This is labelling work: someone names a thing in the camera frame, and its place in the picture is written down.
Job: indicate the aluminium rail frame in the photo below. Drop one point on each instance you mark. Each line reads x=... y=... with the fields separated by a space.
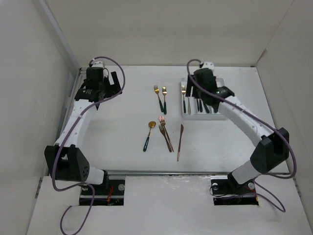
x=65 y=159

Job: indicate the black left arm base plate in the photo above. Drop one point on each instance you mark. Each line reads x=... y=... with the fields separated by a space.
x=109 y=193

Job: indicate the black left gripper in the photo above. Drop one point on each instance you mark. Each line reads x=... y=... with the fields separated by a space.
x=113 y=88

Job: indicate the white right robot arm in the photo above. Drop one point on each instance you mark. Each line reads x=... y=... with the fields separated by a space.
x=271 y=145

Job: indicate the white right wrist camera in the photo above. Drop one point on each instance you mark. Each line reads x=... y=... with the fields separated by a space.
x=206 y=64

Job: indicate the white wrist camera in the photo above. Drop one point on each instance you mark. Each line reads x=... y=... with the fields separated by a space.
x=206 y=64
x=96 y=63

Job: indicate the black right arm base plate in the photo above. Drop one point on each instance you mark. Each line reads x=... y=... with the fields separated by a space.
x=225 y=194

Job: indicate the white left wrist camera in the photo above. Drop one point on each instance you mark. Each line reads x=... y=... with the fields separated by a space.
x=96 y=63

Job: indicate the white three-compartment cutlery tray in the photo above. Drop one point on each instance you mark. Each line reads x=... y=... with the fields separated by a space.
x=195 y=115

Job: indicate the rose gold fork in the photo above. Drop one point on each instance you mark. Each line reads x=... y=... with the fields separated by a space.
x=163 y=123
x=163 y=133

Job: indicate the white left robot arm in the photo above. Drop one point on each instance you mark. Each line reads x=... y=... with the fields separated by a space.
x=96 y=176

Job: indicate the gold fork green handle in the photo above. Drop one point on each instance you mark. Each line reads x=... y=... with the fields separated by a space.
x=156 y=89
x=183 y=91
x=164 y=92

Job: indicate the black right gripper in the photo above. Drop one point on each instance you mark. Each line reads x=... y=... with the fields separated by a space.
x=189 y=89

